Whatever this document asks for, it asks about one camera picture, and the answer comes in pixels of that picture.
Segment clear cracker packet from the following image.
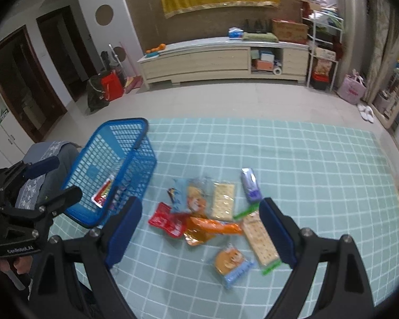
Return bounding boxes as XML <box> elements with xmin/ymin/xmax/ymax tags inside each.
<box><xmin>210</xmin><ymin>181</ymin><xmax>236</xmax><ymax>221</ymax></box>

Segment beige low cabinet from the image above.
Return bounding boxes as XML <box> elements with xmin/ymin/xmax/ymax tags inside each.
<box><xmin>137</xmin><ymin>36</ymin><xmax>311</xmax><ymax>90</ymax></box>

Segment red bag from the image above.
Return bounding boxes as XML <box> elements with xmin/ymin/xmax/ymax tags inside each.
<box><xmin>101</xmin><ymin>70</ymin><xmax>124</xmax><ymax>101</ymax></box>

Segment blue plastic basket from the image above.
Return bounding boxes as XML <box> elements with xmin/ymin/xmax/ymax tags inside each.
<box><xmin>60</xmin><ymin>117</ymin><xmax>158</xmax><ymax>228</ymax></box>

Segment pink bag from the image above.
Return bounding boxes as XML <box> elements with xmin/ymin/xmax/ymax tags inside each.
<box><xmin>338</xmin><ymin>70</ymin><xmax>367</xmax><ymax>104</ymax></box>

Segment white shelf rack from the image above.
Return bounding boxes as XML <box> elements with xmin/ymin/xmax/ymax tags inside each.
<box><xmin>301</xmin><ymin>0</ymin><xmax>344</xmax><ymax>92</ymax></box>

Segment dark wooden door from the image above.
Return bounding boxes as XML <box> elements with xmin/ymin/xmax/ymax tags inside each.
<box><xmin>0</xmin><ymin>26</ymin><xmax>67</xmax><ymax>143</ymax></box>
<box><xmin>36</xmin><ymin>6</ymin><xmax>97</xmax><ymax>102</ymax></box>

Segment large blue cookie packet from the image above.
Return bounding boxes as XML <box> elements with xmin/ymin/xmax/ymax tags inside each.
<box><xmin>173</xmin><ymin>177</ymin><xmax>213</xmax><ymax>215</ymax></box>

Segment small blue cookie packet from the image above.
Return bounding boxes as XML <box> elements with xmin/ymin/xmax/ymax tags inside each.
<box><xmin>213</xmin><ymin>243</ymin><xmax>256</xmax><ymax>289</ymax></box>

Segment grey chair with patterned cloth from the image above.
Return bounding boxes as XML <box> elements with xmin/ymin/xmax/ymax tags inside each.
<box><xmin>15</xmin><ymin>141</ymin><xmax>82</xmax><ymax>213</ymax></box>

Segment lavender snack packet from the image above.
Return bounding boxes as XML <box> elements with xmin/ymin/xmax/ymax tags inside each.
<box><xmin>241</xmin><ymin>168</ymin><xmax>263</xmax><ymax>204</ymax></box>

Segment brown cardboard box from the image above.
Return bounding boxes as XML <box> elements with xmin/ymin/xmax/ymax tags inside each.
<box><xmin>271</xmin><ymin>19</ymin><xmax>309</xmax><ymax>44</ymax></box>

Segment patterned curtain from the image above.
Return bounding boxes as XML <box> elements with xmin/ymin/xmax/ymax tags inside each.
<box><xmin>366</xmin><ymin>0</ymin><xmax>399</xmax><ymax>107</ymax></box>

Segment orange snack packet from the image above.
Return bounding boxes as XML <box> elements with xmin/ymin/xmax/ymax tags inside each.
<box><xmin>184</xmin><ymin>215</ymin><xmax>244</xmax><ymax>247</ymax></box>

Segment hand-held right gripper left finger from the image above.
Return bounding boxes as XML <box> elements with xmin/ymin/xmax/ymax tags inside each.
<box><xmin>30</xmin><ymin>197</ymin><xmax>143</xmax><ymax>319</ymax></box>

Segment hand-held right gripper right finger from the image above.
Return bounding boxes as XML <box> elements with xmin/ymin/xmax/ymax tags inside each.
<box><xmin>258</xmin><ymin>198</ymin><xmax>377</xmax><ymax>319</ymax></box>

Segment red box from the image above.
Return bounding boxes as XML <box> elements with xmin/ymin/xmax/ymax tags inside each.
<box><xmin>311</xmin><ymin>63</ymin><xmax>331</xmax><ymax>89</ymax></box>

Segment green checkered tablecloth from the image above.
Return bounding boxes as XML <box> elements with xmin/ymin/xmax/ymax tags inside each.
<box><xmin>48</xmin><ymin>117</ymin><xmax>399</xmax><ymax>319</ymax></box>

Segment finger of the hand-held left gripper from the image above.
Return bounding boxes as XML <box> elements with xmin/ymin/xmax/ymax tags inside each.
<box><xmin>0</xmin><ymin>156</ymin><xmax>60</xmax><ymax>193</ymax></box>
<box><xmin>33</xmin><ymin>186</ymin><xmax>84</xmax><ymax>221</ymax></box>

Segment white slippers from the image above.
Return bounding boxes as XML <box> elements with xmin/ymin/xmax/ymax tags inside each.
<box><xmin>357</xmin><ymin>103</ymin><xmax>375</xmax><ymax>122</ymax></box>

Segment pink flat box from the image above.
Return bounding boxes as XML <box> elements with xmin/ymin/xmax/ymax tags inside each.
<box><xmin>124</xmin><ymin>76</ymin><xmax>143</xmax><ymax>94</ymax></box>

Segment green folded cloth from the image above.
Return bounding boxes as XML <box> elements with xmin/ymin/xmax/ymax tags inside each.
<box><xmin>243</xmin><ymin>32</ymin><xmax>279</xmax><ymax>43</ymax></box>

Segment black bag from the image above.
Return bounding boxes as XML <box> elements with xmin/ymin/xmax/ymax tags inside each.
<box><xmin>86</xmin><ymin>75</ymin><xmax>110</xmax><ymax>112</ymax></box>

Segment green-ended cracker packet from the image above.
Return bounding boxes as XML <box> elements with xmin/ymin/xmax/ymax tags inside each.
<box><xmin>233</xmin><ymin>203</ymin><xmax>282</xmax><ymax>276</ymax></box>

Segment red snack packet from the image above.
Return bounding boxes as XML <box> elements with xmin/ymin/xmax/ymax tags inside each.
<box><xmin>148</xmin><ymin>202</ymin><xmax>187</xmax><ymax>239</ymax></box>
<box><xmin>91</xmin><ymin>178</ymin><xmax>115</xmax><ymax>208</ymax></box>

